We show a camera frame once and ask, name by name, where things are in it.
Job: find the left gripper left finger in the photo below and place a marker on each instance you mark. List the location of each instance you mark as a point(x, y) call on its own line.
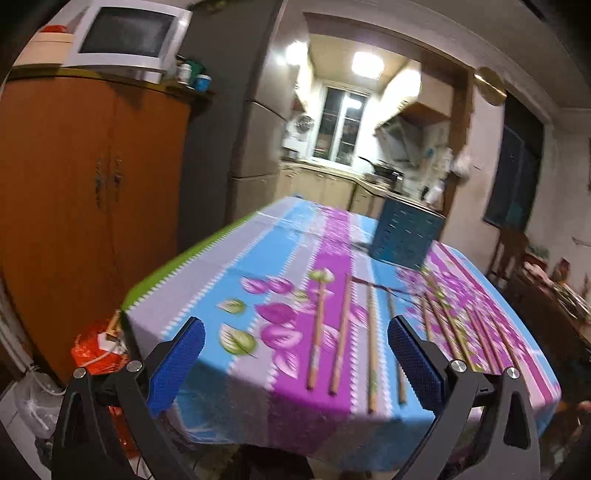
point(86, 444)

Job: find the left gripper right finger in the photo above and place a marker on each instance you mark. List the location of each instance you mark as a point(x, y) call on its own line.
point(484, 425)

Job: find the wooden chopstick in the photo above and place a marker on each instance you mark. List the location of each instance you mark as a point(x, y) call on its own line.
point(343, 332)
point(485, 341)
point(469, 360)
point(316, 345)
point(426, 317)
point(441, 314)
point(372, 353)
point(505, 348)

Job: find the blue perforated utensil holder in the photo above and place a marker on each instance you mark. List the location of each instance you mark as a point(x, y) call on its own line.
point(405, 233)

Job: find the kitchen base cabinets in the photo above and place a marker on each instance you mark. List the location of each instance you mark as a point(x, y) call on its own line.
point(332, 188)

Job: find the kitchen window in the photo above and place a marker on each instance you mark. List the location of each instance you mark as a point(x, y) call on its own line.
point(339, 126)

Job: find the orange plastic bag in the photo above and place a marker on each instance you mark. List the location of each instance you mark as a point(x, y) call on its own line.
point(101, 349)

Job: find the dark wooden dining table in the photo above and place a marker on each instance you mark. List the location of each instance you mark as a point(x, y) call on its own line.
point(555, 332)

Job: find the wooden chair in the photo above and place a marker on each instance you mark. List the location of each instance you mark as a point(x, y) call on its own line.
point(509, 250)

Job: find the floral striped tablecloth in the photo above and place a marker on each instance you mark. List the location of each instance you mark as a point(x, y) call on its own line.
point(296, 352)

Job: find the dark window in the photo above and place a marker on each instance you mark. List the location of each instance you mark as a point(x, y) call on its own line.
point(518, 168)

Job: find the white plastic bag hanging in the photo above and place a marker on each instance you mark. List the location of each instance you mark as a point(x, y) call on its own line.
point(462, 165)

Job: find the black wok on stove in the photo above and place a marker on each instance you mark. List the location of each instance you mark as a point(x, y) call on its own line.
point(382, 169)

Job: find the orange wooden cabinet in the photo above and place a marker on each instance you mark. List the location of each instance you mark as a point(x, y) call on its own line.
point(90, 177)

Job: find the range hood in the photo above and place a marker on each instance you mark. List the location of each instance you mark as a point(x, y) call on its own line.
point(401, 141)

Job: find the brown refrigerator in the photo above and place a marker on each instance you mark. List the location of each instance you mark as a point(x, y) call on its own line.
point(231, 42)

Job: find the blue cup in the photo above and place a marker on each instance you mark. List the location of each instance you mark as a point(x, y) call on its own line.
point(202, 83)

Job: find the white bottle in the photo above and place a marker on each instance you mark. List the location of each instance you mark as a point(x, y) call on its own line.
point(183, 73)

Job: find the green container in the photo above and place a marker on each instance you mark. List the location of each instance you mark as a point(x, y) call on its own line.
point(196, 68)

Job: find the white microwave oven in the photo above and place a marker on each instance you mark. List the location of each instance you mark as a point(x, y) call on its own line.
point(140, 35)

